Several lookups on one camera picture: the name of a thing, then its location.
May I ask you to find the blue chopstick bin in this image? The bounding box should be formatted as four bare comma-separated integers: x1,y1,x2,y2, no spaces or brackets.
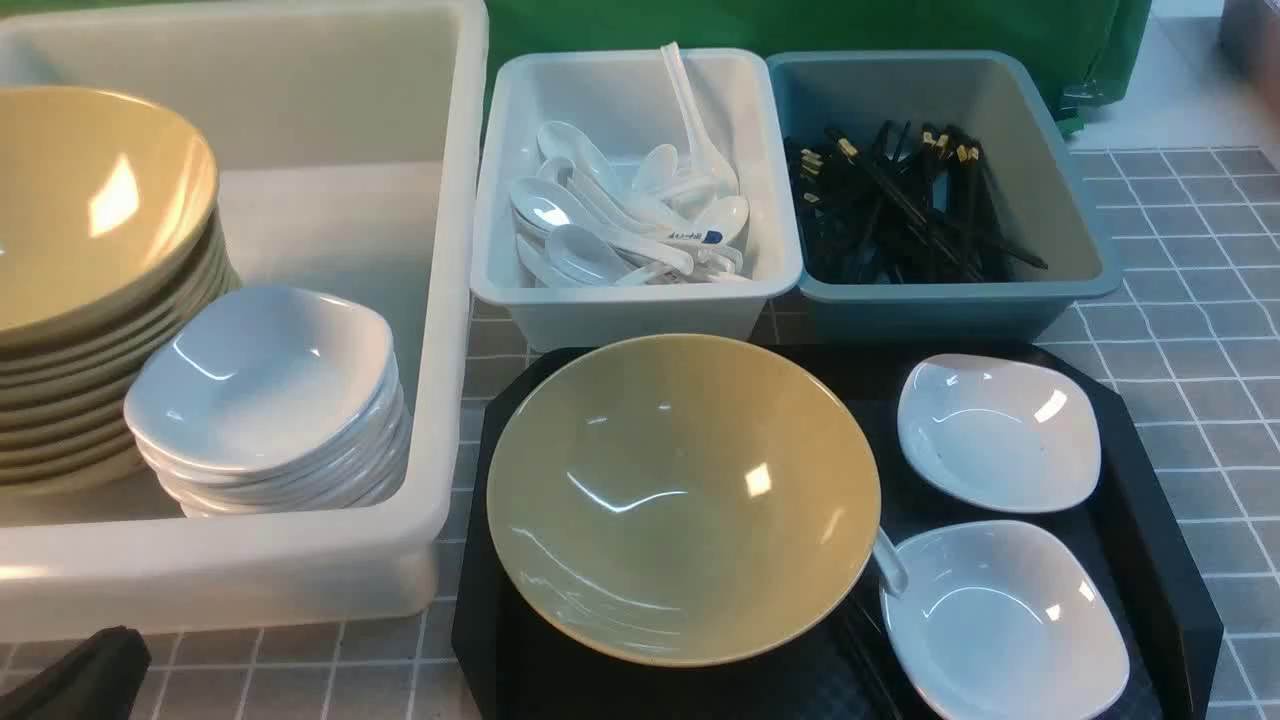
765,50,1123,342

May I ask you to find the large white plastic tub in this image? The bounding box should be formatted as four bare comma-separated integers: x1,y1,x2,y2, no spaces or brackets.
3,1,489,644

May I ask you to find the white square dish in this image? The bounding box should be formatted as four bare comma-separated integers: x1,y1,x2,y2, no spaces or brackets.
897,354,1101,514
879,519,1132,719

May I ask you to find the white soup spoon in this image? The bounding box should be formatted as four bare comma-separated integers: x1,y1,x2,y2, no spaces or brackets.
870,527,909,596

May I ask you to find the stack of white dishes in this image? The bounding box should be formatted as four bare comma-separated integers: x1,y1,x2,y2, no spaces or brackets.
123,286,413,518

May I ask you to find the green cloth backdrop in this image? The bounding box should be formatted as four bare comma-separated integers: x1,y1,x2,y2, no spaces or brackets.
486,1,1152,133

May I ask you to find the pile of black chopsticks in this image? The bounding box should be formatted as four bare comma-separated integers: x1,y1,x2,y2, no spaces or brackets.
783,120,1047,286

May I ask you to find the pile of white spoons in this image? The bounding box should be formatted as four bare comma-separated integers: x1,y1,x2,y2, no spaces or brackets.
508,120,749,287

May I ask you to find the black serving tray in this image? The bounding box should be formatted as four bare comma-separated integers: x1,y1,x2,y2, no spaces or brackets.
451,341,1224,719

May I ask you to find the stack of yellow bowls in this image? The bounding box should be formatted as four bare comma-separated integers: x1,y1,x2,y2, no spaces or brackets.
1,85,241,501

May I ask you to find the upright white spoon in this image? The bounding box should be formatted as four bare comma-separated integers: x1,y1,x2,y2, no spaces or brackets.
659,42,739,195

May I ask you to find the yellow noodle bowl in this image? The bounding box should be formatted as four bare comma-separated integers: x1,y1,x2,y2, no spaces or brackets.
486,334,882,667

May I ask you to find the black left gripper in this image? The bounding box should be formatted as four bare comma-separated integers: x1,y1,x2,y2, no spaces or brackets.
1,626,151,719

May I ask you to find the white spoon bin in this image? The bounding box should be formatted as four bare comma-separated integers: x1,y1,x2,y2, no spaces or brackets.
471,47,803,352

